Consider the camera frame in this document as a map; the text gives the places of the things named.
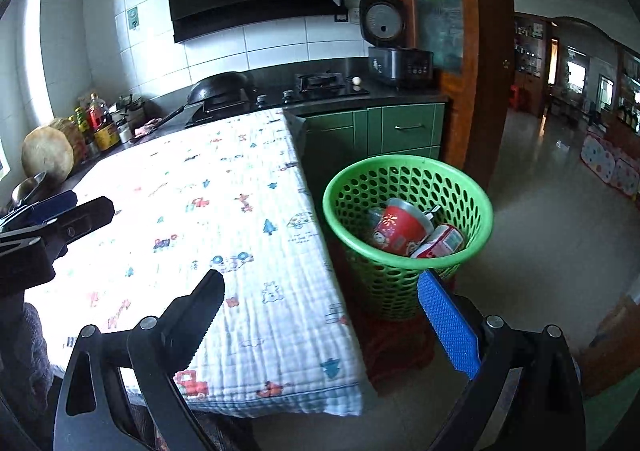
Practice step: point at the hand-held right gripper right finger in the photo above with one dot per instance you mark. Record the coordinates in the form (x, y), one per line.
(447, 326)

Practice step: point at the small red stool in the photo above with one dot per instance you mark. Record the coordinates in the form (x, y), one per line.
(520, 97)

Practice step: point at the steel pot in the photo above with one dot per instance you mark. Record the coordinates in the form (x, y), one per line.
(129, 123)

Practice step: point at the metal ladle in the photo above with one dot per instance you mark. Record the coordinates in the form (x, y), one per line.
(30, 186)

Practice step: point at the black gas stove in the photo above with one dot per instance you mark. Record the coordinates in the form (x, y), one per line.
(325, 88)

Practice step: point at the printed drink carton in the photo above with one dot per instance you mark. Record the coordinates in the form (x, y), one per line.
(440, 241)

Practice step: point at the green cap sauce bottle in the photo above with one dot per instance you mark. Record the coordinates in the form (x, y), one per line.
(82, 131)

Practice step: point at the wooden display cabinet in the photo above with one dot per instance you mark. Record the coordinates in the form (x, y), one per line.
(530, 61)

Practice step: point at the green kitchen cabinet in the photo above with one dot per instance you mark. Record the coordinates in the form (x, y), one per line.
(410, 131)

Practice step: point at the green wall sticker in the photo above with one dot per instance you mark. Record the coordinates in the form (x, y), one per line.
(133, 17)

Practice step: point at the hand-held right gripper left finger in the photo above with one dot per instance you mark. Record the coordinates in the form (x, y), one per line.
(200, 311)

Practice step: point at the red paper cup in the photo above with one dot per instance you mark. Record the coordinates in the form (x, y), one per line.
(400, 226)

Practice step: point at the round wooden cutting board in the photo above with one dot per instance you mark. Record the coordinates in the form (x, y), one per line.
(47, 153)

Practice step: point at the green plastic basket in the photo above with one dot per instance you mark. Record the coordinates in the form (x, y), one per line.
(407, 161)

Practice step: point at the black wok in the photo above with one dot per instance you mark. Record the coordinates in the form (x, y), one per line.
(220, 86)

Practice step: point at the black rice cooker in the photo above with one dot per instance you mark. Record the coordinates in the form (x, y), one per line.
(395, 66)

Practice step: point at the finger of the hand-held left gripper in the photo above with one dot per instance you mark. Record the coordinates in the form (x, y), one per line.
(82, 221)
(55, 203)

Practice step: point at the wooden glass door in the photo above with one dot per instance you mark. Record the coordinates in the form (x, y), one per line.
(480, 81)

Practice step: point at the wall power outlet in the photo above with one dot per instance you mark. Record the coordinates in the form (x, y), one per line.
(341, 16)

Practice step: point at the person's left forearm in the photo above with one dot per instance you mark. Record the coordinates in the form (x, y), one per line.
(35, 331)

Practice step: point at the polka dot play tent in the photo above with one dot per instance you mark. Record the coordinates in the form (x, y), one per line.
(610, 161)

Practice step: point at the printed blanket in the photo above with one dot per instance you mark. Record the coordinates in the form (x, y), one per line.
(210, 211)

